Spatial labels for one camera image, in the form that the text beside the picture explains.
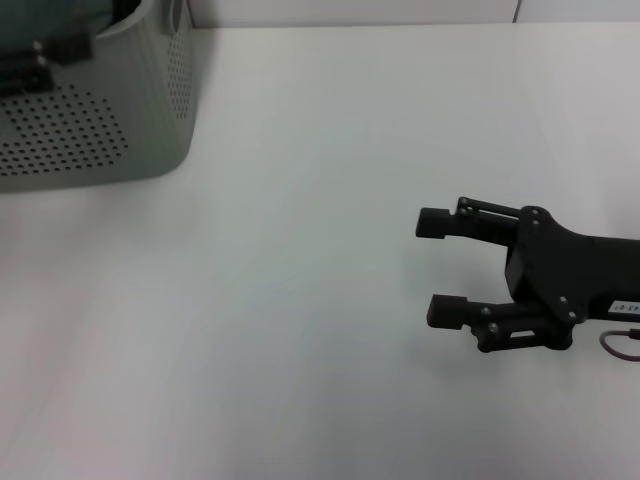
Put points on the grey perforated plastic storage box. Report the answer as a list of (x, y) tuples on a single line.
[(145, 100)]

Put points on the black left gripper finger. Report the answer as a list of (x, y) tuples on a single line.
[(25, 80), (67, 49)]

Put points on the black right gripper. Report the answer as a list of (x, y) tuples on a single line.
[(560, 270)]

